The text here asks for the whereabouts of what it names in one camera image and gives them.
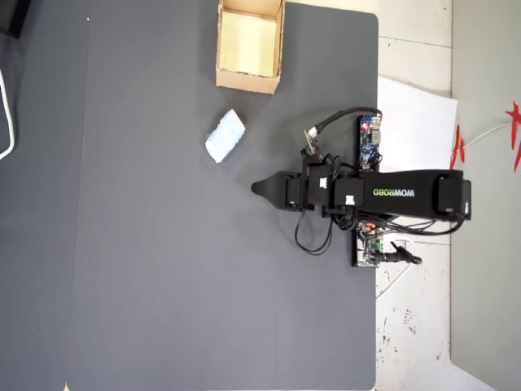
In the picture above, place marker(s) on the white paper sheet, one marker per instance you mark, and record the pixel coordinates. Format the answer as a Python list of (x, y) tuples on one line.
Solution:
[(415, 130)]

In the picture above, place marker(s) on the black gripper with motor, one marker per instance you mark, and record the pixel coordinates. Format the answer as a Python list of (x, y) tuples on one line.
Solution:
[(295, 191)]

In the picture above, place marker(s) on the motor controller board green terminal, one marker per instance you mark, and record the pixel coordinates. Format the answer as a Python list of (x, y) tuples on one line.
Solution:
[(366, 252)]

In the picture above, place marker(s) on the black power plug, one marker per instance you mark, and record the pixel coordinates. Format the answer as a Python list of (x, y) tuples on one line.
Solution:
[(392, 257)]

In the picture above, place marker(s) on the light blue cloth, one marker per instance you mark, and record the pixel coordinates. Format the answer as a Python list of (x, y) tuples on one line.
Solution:
[(225, 136)]

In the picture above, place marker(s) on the black WOWROBO robot arm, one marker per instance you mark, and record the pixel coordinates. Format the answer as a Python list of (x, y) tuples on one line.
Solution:
[(407, 203)]

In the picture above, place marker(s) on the white curved frame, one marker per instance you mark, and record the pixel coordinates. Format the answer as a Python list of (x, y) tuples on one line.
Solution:
[(12, 134)]

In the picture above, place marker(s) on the open cardboard box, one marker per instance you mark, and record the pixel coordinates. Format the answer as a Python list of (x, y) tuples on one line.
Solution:
[(246, 83)]

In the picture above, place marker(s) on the black box-shaped object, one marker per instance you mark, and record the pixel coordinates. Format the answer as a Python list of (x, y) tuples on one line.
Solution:
[(12, 16)]

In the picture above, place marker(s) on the black camera circuit board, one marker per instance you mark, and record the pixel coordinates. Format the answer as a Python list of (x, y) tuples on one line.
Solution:
[(312, 146)]

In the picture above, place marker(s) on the blue USB circuit board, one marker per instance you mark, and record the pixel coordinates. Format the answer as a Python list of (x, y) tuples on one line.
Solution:
[(368, 138)]

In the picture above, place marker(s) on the yellow paper box liner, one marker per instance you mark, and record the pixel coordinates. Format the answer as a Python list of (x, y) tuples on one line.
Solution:
[(248, 40)]

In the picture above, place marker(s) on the grey table mat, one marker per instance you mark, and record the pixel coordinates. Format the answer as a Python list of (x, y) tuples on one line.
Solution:
[(163, 244)]

